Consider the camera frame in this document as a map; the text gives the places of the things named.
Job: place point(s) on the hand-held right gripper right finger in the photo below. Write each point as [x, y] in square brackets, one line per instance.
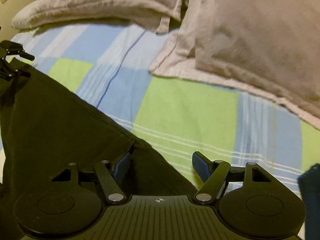
[201, 166]

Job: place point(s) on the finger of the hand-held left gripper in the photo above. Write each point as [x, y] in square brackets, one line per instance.
[7, 72]
[12, 48]

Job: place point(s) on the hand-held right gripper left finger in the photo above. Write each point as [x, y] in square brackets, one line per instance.
[122, 166]

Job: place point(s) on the black pants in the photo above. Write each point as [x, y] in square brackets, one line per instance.
[50, 117]

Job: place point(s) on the checked blue green bed sheet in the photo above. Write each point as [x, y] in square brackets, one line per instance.
[180, 110]

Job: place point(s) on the navy blue garment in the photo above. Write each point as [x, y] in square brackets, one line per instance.
[311, 192]

